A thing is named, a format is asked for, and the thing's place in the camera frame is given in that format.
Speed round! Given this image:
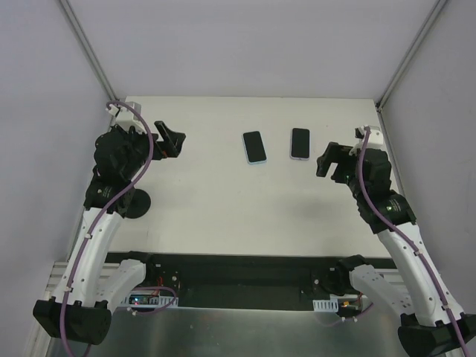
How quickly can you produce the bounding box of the phone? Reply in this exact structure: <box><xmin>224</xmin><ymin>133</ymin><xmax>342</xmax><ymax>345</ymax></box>
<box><xmin>242</xmin><ymin>131</ymin><xmax>267</xmax><ymax>164</ymax></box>
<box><xmin>290</xmin><ymin>128</ymin><xmax>310</xmax><ymax>161</ymax></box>

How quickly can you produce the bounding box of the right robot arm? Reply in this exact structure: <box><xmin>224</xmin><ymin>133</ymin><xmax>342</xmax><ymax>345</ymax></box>
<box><xmin>316</xmin><ymin>142</ymin><xmax>475</xmax><ymax>356</ymax></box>

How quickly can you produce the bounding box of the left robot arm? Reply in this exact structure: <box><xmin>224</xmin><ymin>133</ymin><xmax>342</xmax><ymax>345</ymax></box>
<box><xmin>33</xmin><ymin>121</ymin><xmax>186</xmax><ymax>345</ymax></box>

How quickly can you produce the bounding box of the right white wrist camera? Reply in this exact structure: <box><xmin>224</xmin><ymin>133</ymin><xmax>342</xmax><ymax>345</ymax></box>
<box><xmin>353</xmin><ymin>126</ymin><xmax>384</xmax><ymax>149</ymax></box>

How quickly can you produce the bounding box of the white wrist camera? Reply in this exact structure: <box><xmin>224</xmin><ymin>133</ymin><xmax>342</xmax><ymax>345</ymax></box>
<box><xmin>106</xmin><ymin>101</ymin><xmax>146</xmax><ymax>134</ymax></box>
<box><xmin>353</xmin><ymin>126</ymin><xmax>384</xmax><ymax>149</ymax></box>

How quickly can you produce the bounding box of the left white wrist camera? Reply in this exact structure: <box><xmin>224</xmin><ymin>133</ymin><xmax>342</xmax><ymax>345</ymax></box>
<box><xmin>106</xmin><ymin>101</ymin><xmax>146</xmax><ymax>134</ymax></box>

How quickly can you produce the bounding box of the right aluminium frame post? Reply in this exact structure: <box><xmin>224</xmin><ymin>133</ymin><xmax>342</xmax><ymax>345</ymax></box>
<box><xmin>376</xmin><ymin>0</ymin><xmax>450</xmax><ymax>112</ymax></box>

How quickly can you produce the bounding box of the aluminium frame post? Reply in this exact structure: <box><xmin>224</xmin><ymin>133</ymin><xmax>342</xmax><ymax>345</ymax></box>
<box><xmin>376</xmin><ymin>0</ymin><xmax>450</xmax><ymax>112</ymax></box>
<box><xmin>57</xmin><ymin>0</ymin><xmax>118</xmax><ymax>100</ymax></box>

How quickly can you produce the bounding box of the right white cable duct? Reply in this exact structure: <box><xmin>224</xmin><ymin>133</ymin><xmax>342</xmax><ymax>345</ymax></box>
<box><xmin>312</xmin><ymin>298</ymin><xmax>339</xmax><ymax>313</ymax></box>

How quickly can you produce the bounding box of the white cable duct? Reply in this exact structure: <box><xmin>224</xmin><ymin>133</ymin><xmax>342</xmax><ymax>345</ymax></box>
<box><xmin>119</xmin><ymin>294</ymin><xmax>179</xmax><ymax>309</ymax></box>
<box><xmin>312</xmin><ymin>298</ymin><xmax>339</xmax><ymax>313</ymax></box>

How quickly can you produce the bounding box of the left aluminium frame post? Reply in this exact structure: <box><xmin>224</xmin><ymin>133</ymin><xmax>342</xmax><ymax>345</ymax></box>
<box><xmin>57</xmin><ymin>0</ymin><xmax>118</xmax><ymax>100</ymax></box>

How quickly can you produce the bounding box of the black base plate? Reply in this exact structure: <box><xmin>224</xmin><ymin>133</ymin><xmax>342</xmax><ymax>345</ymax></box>
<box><xmin>122</xmin><ymin>252</ymin><xmax>395</xmax><ymax>309</ymax></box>

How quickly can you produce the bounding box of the left white cable duct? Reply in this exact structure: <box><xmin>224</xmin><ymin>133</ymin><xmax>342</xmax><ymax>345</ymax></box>
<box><xmin>119</xmin><ymin>294</ymin><xmax>179</xmax><ymax>309</ymax></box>

